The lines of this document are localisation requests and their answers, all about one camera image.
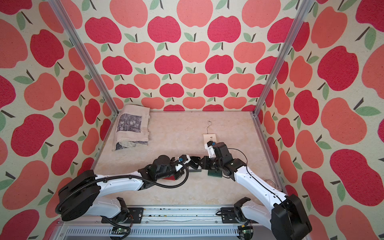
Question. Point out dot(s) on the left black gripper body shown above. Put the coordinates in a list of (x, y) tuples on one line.
[(171, 170)]

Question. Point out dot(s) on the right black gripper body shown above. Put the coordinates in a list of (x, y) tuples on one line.
[(211, 163)]

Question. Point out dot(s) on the green jewelry box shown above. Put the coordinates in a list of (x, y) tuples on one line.
[(215, 173)]

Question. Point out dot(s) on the black foam jewelry insert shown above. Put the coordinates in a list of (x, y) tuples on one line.
[(194, 163)]

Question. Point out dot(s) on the cream lift-off box lid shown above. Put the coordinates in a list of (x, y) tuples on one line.
[(209, 137)]

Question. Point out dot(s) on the red jewelry box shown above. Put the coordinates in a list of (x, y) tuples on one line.
[(171, 178)]

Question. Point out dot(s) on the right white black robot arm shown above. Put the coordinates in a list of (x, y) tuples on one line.
[(284, 215)]

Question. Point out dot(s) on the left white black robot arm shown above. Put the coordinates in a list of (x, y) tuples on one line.
[(87, 194)]

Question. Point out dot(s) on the orange soda can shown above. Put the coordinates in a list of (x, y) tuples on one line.
[(271, 183)]

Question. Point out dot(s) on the folded beige patterned cloth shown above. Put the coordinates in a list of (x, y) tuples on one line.
[(131, 127)]

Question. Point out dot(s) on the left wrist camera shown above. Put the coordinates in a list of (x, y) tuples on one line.
[(185, 159)]

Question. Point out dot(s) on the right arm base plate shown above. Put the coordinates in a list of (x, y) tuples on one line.
[(233, 215)]

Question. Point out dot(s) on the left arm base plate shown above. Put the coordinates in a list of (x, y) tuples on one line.
[(132, 214)]

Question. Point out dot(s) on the right aluminium frame post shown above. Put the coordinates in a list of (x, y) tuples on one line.
[(301, 16)]

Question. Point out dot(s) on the aluminium frame post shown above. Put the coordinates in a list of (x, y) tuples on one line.
[(65, 20), (301, 16)]

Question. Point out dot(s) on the left aluminium frame post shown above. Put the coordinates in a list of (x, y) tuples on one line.
[(65, 20)]

